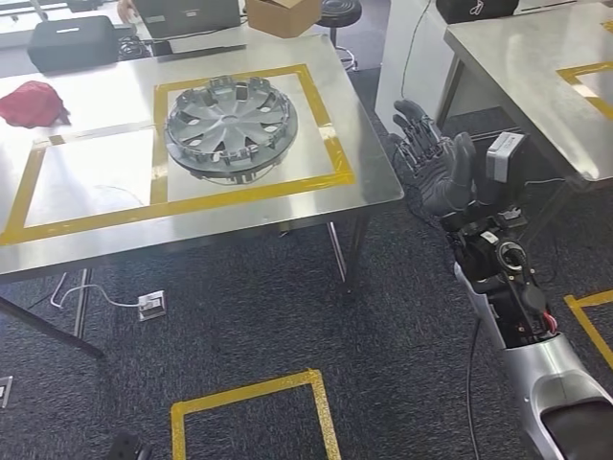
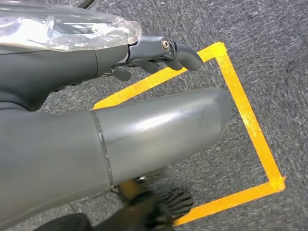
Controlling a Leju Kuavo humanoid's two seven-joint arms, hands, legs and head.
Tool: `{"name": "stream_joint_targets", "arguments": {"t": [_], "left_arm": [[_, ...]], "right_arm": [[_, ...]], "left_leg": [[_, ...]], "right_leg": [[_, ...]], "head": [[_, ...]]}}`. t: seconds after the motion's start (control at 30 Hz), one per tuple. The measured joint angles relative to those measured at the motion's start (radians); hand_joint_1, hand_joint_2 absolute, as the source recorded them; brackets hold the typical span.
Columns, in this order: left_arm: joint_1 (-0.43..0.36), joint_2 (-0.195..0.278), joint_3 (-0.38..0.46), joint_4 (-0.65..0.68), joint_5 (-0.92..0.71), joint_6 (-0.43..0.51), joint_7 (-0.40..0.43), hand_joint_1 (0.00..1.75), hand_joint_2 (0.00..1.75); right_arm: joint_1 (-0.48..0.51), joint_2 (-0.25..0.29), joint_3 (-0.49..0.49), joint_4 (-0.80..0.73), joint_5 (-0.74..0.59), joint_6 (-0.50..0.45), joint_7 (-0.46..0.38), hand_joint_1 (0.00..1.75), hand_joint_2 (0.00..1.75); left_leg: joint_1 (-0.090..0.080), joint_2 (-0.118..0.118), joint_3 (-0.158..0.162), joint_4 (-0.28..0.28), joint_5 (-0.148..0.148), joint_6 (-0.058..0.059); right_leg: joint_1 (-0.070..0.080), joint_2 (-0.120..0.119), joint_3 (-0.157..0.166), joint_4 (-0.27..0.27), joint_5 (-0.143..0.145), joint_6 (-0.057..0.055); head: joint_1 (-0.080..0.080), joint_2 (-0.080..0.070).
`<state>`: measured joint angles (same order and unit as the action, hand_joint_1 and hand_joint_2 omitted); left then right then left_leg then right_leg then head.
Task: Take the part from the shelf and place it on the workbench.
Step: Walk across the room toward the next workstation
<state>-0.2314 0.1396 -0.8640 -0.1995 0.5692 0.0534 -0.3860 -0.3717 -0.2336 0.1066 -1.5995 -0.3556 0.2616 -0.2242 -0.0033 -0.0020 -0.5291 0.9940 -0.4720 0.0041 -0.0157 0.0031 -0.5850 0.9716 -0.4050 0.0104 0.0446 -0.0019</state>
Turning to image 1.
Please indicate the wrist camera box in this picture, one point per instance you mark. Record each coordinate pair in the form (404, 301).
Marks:
(501, 159)
(122, 447)

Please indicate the red cloth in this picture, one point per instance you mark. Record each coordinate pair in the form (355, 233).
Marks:
(31, 105)

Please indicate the brown cardboard box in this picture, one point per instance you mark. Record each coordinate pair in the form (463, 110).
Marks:
(283, 16)

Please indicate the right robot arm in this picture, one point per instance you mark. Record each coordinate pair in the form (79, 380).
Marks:
(550, 381)

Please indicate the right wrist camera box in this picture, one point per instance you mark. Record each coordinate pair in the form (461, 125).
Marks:
(501, 159)

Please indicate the grey plastic wheel hubcap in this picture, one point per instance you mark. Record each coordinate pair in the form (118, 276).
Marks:
(230, 127)

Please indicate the black round stool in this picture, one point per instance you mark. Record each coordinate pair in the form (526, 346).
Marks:
(338, 11)

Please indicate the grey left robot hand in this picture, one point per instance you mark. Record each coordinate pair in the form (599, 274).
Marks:
(146, 452)

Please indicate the open floor socket with plug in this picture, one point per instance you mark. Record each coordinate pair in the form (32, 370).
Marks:
(151, 306)

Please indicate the person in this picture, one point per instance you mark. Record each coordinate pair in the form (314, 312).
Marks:
(127, 9)

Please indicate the white cabinet panel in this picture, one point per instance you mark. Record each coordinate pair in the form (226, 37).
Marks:
(387, 76)

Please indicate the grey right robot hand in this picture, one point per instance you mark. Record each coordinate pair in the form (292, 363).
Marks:
(445, 184)

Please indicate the yellow floor tape square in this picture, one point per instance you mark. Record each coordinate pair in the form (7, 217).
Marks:
(589, 297)
(239, 392)

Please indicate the grey laptop computer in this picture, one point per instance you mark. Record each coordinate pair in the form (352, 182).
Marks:
(187, 16)

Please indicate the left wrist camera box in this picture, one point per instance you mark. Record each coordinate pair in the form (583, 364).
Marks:
(122, 447)

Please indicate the steel workbench table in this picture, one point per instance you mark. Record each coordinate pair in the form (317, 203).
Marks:
(96, 171)
(517, 76)

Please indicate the white desk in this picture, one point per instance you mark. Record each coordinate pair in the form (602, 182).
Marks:
(206, 41)

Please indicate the black carrying case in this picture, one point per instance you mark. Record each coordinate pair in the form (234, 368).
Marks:
(72, 44)

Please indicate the silver floor socket white insert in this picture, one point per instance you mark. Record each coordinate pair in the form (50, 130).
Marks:
(4, 392)

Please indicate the black bag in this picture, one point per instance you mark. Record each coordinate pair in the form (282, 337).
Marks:
(460, 9)

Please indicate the yellow table tape rectangle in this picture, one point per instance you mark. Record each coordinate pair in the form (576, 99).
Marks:
(338, 159)
(584, 68)
(96, 221)

